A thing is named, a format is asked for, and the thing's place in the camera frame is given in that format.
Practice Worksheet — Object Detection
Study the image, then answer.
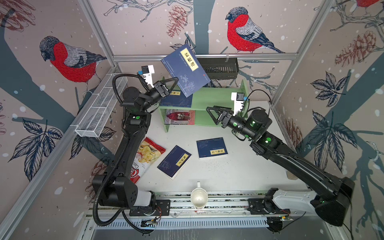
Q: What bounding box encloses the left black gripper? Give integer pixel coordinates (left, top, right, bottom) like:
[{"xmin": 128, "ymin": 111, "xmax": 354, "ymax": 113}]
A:
[{"xmin": 141, "ymin": 79, "xmax": 179, "ymax": 114}]

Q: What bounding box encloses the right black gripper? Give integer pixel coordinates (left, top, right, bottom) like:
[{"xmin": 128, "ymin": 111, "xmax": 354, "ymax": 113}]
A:
[{"xmin": 210, "ymin": 104, "xmax": 259, "ymax": 142}]

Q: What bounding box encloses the blue book yellow label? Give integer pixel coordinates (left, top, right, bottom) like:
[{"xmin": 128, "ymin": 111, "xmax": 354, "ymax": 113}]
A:
[
  {"xmin": 161, "ymin": 44, "xmax": 211, "ymax": 98},
  {"xmin": 160, "ymin": 90, "xmax": 193, "ymax": 108}
]

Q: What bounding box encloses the pink red illustrated book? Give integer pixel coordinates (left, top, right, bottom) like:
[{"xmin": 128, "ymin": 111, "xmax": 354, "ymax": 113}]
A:
[{"xmin": 164, "ymin": 109, "xmax": 196, "ymax": 125}]

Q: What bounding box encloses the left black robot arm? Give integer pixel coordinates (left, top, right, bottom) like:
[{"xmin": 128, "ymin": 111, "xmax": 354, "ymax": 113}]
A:
[{"xmin": 92, "ymin": 74, "xmax": 179, "ymax": 210}]

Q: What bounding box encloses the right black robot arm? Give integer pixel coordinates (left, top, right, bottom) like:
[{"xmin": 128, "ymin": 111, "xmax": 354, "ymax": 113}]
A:
[{"xmin": 206, "ymin": 106, "xmax": 355, "ymax": 227}]

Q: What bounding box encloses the green wooden two-tier shelf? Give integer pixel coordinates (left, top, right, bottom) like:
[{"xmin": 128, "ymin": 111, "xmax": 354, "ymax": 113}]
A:
[{"xmin": 154, "ymin": 76, "xmax": 251, "ymax": 133}]

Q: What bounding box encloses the black hanging slotted basket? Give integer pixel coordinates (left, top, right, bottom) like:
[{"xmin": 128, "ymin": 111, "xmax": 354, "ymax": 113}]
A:
[{"xmin": 198, "ymin": 58, "xmax": 239, "ymax": 80}]

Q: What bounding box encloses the leftmost blue book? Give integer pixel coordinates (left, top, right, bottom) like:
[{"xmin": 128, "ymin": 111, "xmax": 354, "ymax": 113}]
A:
[{"xmin": 157, "ymin": 146, "xmax": 192, "ymax": 180}]

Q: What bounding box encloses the red snack bag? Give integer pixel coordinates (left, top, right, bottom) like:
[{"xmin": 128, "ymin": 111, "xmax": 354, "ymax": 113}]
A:
[{"xmin": 130, "ymin": 137, "xmax": 166, "ymax": 184}]

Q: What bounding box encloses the white ceramic pitcher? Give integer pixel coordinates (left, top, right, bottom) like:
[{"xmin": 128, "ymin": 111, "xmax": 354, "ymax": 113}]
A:
[{"xmin": 190, "ymin": 181, "xmax": 209, "ymax": 210}]

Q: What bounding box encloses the amber bottle white cap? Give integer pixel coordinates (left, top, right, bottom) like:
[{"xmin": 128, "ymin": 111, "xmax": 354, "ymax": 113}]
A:
[{"xmin": 286, "ymin": 171, "xmax": 298, "ymax": 180}]

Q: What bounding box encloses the small circuit board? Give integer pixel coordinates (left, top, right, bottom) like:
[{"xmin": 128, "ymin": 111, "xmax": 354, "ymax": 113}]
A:
[{"xmin": 141, "ymin": 219, "xmax": 158, "ymax": 229}]

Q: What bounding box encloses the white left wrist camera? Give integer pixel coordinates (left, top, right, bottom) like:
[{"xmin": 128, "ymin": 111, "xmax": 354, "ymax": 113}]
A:
[{"xmin": 138, "ymin": 65, "xmax": 155, "ymax": 87}]

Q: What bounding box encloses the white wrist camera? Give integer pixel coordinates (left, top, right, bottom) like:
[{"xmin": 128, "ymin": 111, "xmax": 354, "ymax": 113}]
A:
[
  {"xmin": 231, "ymin": 92, "xmax": 247, "ymax": 116},
  {"xmin": 138, "ymin": 65, "xmax": 155, "ymax": 87}
]

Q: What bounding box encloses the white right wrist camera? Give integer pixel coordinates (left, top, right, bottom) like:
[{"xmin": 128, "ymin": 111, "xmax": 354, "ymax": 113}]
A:
[{"xmin": 231, "ymin": 92, "xmax": 247, "ymax": 116}]

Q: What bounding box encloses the white wire mesh tray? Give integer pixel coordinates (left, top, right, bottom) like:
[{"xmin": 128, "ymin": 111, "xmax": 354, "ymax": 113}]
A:
[{"xmin": 75, "ymin": 73, "xmax": 118, "ymax": 138}]

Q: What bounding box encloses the aluminium mounting rail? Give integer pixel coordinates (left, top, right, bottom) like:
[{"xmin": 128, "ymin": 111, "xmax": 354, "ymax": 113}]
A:
[{"xmin": 86, "ymin": 193, "xmax": 334, "ymax": 218}]

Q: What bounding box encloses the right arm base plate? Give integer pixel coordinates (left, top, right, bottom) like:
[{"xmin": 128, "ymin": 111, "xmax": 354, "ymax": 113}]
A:
[{"xmin": 247, "ymin": 198, "xmax": 291, "ymax": 215}]

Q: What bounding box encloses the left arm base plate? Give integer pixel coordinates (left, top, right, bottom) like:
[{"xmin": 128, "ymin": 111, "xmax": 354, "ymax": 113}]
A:
[{"xmin": 129, "ymin": 200, "xmax": 171, "ymax": 217}]

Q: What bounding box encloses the right black thin cable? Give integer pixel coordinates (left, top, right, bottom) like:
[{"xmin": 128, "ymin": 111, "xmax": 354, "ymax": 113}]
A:
[{"xmin": 278, "ymin": 211, "xmax": 307, "ymax": 224}]

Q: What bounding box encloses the left black corrugated cable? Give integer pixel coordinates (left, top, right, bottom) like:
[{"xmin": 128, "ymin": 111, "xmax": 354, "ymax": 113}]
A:
[{"xmin": 92, "ymin": 73, "xmax": 157, "ymax": 235}]

